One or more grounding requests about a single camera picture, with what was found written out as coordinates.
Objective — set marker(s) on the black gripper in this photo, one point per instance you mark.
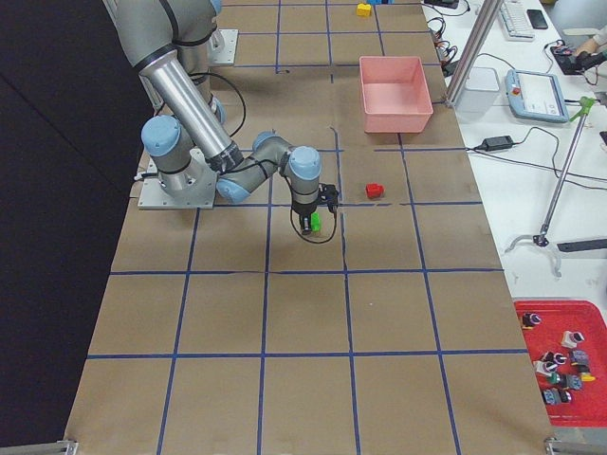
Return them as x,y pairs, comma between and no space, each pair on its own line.
301,211

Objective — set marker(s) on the green toy block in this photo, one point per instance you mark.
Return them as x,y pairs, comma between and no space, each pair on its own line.
315,222

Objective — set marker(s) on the pink plastic box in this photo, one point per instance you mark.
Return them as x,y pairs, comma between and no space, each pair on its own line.
395,97

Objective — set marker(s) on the red toy block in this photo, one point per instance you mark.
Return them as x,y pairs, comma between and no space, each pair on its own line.
374,191

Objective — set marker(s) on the black power adapter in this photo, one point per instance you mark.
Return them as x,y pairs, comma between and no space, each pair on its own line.
496,143

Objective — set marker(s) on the yellow toy block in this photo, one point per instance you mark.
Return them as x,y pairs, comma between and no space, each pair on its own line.
364,10

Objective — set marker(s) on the white plastic container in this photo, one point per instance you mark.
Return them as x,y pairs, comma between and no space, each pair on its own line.
480,90

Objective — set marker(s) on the teach pendant tablet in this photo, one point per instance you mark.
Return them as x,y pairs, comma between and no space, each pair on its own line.
535,96

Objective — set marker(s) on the white keyboard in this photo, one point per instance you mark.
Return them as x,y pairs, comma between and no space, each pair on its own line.
514,23

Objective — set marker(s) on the red parts tray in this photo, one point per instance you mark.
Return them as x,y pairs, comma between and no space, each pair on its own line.
566,342

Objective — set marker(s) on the metal grabber stick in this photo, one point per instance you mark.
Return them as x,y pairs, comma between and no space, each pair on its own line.
540,239

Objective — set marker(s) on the black smartphone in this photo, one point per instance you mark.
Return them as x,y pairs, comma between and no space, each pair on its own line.
536,19

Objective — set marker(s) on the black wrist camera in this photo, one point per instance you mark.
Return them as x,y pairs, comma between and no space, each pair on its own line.
330,194

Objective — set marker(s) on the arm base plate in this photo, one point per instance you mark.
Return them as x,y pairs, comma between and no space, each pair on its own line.
226,55
192,188

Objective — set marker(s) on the aluminium frame post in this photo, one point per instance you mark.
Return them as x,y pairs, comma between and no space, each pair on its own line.
479,32

